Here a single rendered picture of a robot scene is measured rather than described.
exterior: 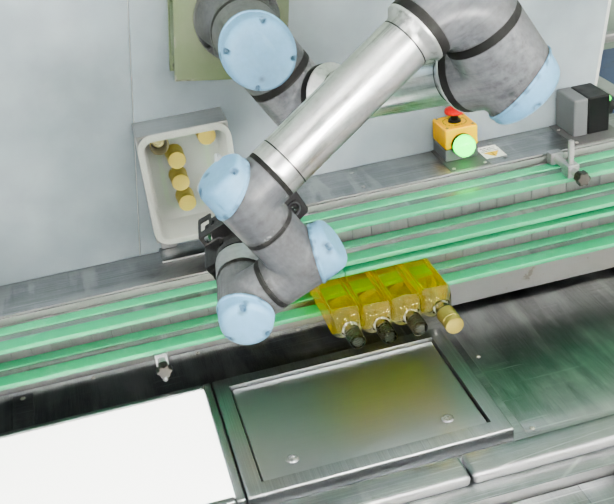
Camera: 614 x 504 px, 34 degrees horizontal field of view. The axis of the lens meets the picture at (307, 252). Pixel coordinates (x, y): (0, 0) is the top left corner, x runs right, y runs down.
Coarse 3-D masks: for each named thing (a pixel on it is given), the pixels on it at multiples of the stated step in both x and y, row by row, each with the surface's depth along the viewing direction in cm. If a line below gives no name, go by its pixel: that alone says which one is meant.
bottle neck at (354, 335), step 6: (348, 324) 179; (354, 324) 179; (342, 330) 180; (348, 330) 177; (354, 330) 177; (360, 330) 178; (348, 336) 176; (354, 336) 175; (360, 336) 175; (354, 342) 177; (360, 342) 177; (354, 348) 176
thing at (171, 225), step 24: (144, 144) 181; (192, 144) 191; (216, 144) 192; (144, 168) 183; (168, 168) 192; (192, 168) 193; (168, 192) 194; (168, 216) 196; (192, 216) 197; (168, 240) 191
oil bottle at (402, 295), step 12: (384, 276) 190; (396, 276) 189; (384, 288) 186; (396, 288) 185; (408, 288) 185; (396, 300) 182; (408, 300) 182; (420, 300) 183; (396, 312) 182; (420, 312) 183
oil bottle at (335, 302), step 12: (324, 288) 187; (336, 288) 187; (324, 300) 184; (336, 300) 183; (348, 300) 183; (324, 312) 185; (336, 312) 180; (348, 312) 180; (360, 312) 181; (336, 324) 180; (360, 324) 181; (336, 336) 182
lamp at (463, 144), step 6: (456, 138) 198; (462, 138) 197; (468, 138) 197; (456, 144) 197; (462, 144) 197; (468, 144) 197; (474, 144) 198; (456, 150) 198; (462, 150) 197; (468, 150) 197; (462, 156) 198
